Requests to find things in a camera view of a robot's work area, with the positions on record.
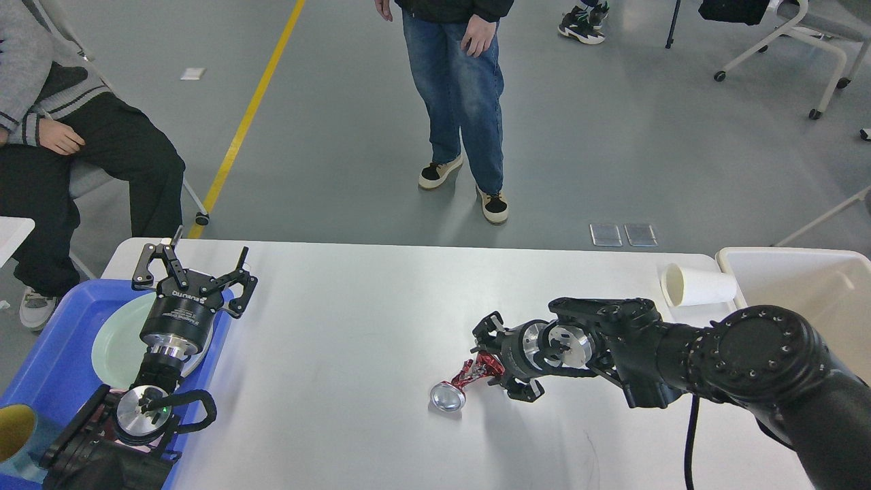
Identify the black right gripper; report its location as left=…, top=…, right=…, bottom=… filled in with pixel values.
left=471, top=311, right=551, bottom=403

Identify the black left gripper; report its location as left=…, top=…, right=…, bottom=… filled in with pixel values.
left=130, top=226, right=258, bottom=358

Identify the crushed red can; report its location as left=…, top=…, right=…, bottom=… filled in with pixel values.
left=429, top=353, right=505, bottom=413

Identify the green plate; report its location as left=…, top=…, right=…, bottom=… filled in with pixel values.
left=91, top=294, right=213, bottom=390

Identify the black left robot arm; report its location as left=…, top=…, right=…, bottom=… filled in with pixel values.
left=39, top=237, right=258, bottom=489

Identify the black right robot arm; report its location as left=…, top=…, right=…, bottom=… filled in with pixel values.
left=472, top=297, right=870, bottom=489

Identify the white office chair left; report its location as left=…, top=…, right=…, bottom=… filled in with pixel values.
left=27, top=0, right=210, bottom=281

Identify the white office chair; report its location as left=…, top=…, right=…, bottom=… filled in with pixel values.
left=665, top=0, right=871, bottom=120
left=27, top=0, right=210, bottom=281

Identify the clear floor plate left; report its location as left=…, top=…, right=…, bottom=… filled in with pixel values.
left=590, top=223, right=623, bottom=248

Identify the clear floor plate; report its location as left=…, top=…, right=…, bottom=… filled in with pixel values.
left=590, top=223, right=623, bottom=248
left=623, top=223, right=659, bottom=248

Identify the blue plastic tray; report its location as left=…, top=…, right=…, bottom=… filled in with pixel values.
left=2, top=280, right=233, bottom=489

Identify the clear floor plate right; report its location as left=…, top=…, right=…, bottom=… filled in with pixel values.
left=623, top=223, right=659, bottom=248

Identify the white paper cup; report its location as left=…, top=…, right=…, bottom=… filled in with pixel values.
left=660, top=263, right=738, bottom=307

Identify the seated person at left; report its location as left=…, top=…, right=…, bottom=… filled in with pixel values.
left=1, top=1, right=186, bottom=331

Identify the dark blue mug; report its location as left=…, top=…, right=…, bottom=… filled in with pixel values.
left=1, top=404, right=63, bottom=483

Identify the white floor tag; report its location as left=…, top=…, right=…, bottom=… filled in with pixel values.
left=180, top=67, right=206, bottom=81

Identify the person in blue jeans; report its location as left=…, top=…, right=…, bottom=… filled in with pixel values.
left=396, top=1, right=512, bottom=225

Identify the white plastic bin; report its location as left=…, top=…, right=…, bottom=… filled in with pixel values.
left=716, top=247, right=870, bottom=382

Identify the person in dark jeans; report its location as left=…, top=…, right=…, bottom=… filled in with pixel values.
left=557, top=1, right=610, bottom=46

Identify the white office chair right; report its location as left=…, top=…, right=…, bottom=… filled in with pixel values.
left=665, top=0, right=871, bottom=120

